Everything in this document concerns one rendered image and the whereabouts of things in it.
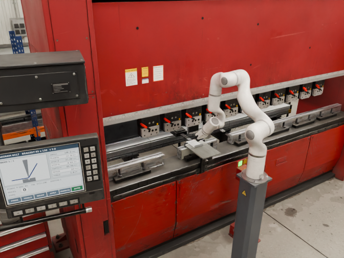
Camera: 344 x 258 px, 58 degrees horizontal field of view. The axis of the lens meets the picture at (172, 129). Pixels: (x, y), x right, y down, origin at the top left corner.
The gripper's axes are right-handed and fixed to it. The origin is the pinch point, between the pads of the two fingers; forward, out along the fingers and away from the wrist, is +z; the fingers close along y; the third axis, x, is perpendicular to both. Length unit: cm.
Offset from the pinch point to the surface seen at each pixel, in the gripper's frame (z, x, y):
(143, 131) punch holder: -10, -14, 48
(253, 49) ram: -49, -48, -56
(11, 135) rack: 144, -110, 134
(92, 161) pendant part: -70, 20, 105
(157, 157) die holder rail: 12.0, 2.3, 35.8
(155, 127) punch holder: -10.3, -14.6, 37.5
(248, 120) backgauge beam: 31, -16, -88
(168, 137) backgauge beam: 28.1, -18.0, 10.8
